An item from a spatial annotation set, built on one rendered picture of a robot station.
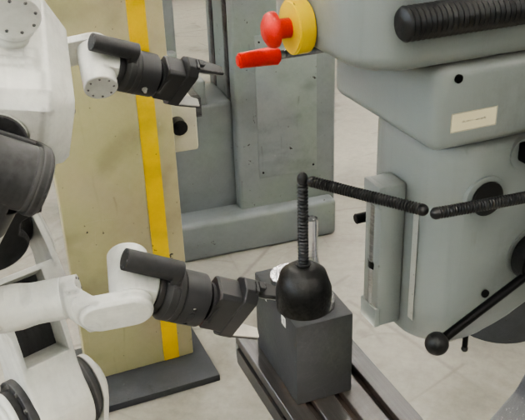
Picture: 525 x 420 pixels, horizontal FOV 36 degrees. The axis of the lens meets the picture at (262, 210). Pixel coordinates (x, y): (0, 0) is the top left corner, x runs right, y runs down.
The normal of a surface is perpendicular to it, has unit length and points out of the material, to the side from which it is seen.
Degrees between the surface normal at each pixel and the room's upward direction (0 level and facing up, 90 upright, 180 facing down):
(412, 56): 99
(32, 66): 28
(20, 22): 115
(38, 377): 71
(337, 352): 90
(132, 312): 108
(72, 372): 61
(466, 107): 90
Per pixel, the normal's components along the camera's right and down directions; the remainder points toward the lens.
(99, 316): 0.18, 0.69
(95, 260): 0.39, 0.41
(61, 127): 0.84, 0.49
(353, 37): -0.63, 0.37
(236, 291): 0.49, -0.68
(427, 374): -0.04, -0.89
